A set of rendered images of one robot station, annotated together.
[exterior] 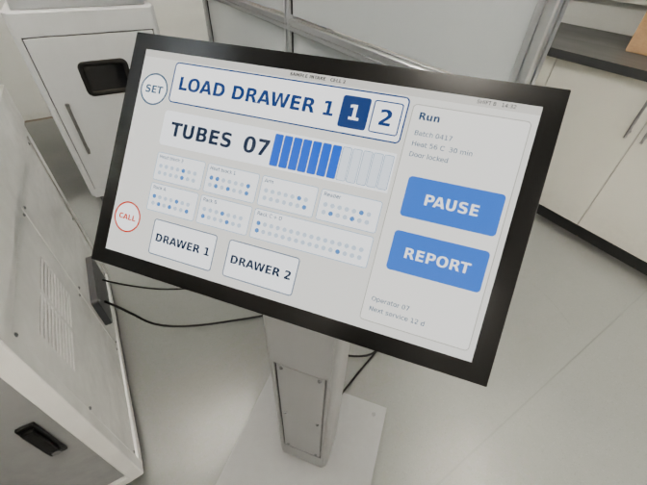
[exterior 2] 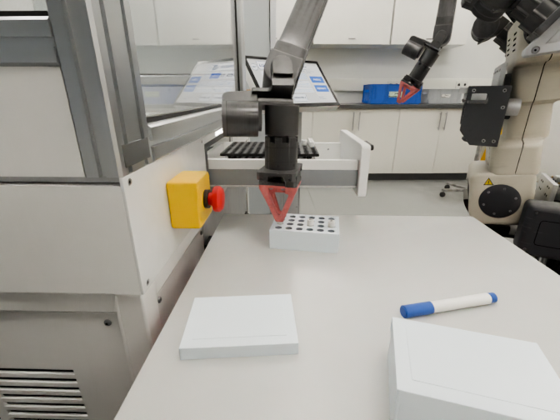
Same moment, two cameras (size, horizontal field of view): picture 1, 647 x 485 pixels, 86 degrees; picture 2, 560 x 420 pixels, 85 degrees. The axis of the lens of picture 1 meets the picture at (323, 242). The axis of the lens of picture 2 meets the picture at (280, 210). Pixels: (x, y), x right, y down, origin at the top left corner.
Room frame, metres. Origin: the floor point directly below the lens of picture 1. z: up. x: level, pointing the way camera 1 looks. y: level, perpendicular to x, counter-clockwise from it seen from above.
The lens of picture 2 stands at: (-0.56, 1.54, 1.03)
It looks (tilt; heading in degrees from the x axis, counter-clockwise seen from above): 21 degrees down; 304
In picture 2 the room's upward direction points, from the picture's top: straight up
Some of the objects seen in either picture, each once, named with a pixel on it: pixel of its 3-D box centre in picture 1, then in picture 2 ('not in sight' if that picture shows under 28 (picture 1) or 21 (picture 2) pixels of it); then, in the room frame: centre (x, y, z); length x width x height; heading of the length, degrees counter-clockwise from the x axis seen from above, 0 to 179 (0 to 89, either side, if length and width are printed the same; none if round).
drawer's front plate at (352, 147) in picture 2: not in sight; (351, 158); (-0.28, 0.80, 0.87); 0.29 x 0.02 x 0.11; 122
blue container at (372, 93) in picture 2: not in sight; (390, 94); (0.54, -2.56, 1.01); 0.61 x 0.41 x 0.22; 35
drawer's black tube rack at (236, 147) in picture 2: not in sight; (271, 159); (-0.11, 0.90, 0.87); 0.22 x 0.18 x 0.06; 32
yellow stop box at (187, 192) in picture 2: not in sight; (192, 198); (-0.20, 1.24, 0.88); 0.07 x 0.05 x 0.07; 122
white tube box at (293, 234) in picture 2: not in sight; (305, 232); (-0.31, 1.06, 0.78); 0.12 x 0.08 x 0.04; 24
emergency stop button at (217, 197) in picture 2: not in sight; (214, 198); (-0.23, 1.22, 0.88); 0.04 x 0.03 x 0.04; 122
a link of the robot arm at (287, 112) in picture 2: not in sight; (277, 120); (-0.26, 1.09, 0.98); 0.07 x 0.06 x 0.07; 41
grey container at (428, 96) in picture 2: not in sight; (439, 96); (0.05, -2.99, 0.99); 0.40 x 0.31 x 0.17; 35
